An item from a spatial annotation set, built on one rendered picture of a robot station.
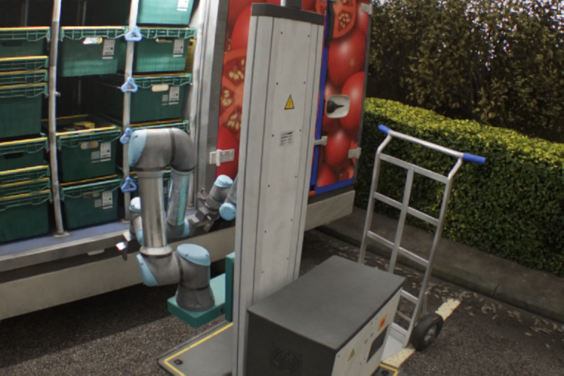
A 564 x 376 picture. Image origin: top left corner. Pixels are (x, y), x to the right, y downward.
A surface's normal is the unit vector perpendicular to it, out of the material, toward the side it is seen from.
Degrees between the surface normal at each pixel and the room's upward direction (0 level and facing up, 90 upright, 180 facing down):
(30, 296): 90
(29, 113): 91
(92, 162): 95
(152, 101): 91
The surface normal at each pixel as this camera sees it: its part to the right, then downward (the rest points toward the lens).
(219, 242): 0.71, 0.22
